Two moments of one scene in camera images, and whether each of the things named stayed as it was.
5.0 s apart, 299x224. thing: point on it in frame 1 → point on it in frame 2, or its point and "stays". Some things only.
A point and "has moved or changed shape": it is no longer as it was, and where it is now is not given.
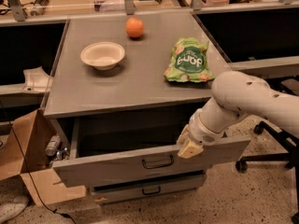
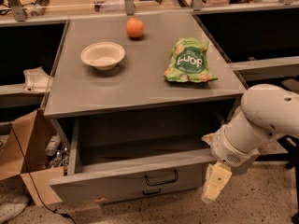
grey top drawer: x=127 y=166 has moved or changed shape
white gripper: x=200 y=133 → x=224 y=149
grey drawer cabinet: x=124 y=91 stays
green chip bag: x=188 y=62 stays
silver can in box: x=52 y=145 stays
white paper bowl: x=103 y=55 stays
